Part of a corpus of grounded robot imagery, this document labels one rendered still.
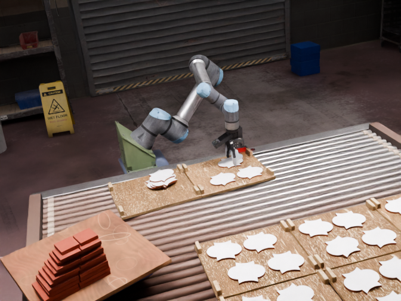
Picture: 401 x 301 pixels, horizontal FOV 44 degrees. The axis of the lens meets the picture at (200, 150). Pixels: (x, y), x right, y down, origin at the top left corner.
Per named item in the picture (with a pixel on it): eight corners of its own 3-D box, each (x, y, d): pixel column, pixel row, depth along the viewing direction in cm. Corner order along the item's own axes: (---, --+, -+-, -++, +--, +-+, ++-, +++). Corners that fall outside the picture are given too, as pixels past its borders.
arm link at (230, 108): (234, 97, 269) (240, 102, 261) (235, 116, 274) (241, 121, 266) (220, 100, 266) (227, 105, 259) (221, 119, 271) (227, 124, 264)
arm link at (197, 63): (193, 44, 299) (209, 83, 260) (206, 54, 305) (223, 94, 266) (180, 58, 303) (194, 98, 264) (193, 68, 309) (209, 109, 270)
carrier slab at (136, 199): (108, 188, 270) (107, 186, 270) (179, 169, 282) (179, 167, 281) (122, 220, 240) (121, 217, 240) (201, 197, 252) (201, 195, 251)
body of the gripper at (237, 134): (244, 149, 274) (243, 128, 269) (230, 151, 272) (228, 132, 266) (238, 143, 281) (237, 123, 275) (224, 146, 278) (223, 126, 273)
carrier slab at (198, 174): (181, 169, 282) (181, 166, 281) (248, 153, 292) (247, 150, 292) (202, 198, 252) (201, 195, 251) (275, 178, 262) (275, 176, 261)
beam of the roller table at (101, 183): (34, 202, 277) (31, 193, 275) (369, 131, 319) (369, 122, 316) (33, 210, 270) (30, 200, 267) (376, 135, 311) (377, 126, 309)
